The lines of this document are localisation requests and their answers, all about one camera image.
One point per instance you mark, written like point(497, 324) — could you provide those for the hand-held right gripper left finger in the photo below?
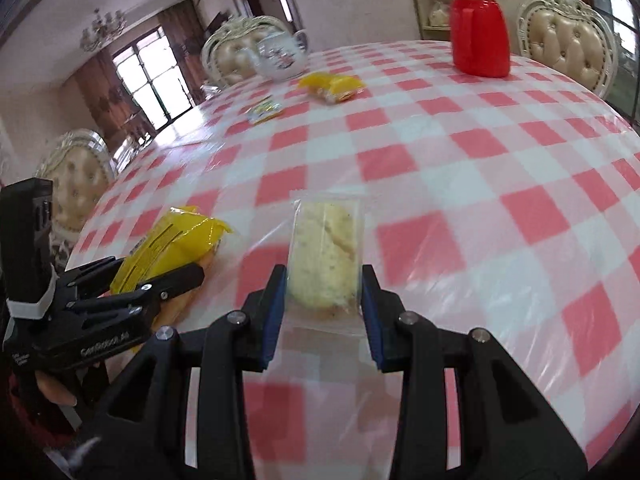
point(274, 320)

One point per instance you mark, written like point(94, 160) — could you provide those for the red thermos jug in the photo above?
point(477, 30)

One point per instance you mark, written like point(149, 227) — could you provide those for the clear bag on shelf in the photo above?
point(440, 14)

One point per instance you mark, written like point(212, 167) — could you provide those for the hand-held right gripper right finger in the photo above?
point(375, 320)

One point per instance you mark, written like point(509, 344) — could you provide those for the person's left hand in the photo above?
point(55, 390)

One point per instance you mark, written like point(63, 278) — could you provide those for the balcony glass door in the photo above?
point(150, 85)

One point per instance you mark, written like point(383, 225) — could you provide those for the large yellow snack packet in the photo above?
point(170, 245)

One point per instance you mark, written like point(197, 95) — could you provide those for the small yellow snack packet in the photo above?
point(332, 85)

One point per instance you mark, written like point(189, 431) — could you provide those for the white floral teapot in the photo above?
point(280, 57)

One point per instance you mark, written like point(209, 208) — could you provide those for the pale cake clear packet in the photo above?
point(325, 260)

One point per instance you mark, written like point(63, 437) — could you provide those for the wooden wall shelf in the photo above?
point(417, 0)

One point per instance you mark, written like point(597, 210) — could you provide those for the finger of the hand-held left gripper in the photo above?
point(150, 292)
point(92, 272)

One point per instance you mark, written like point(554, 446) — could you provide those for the ceiling chandelier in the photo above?
point(102, 27)

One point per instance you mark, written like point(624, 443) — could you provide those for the side window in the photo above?
point(620, 15)

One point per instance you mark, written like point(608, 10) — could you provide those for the cream tufted dining chair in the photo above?
point(570, 40)
point(75, 180)
point(230, 55)

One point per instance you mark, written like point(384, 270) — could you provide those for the brown curtain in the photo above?
point(185, 40)

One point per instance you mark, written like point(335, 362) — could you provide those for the small yellow green packet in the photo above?
point(265, 110)

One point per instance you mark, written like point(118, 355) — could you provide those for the red white checked tablecloth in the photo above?
point(450, 160)

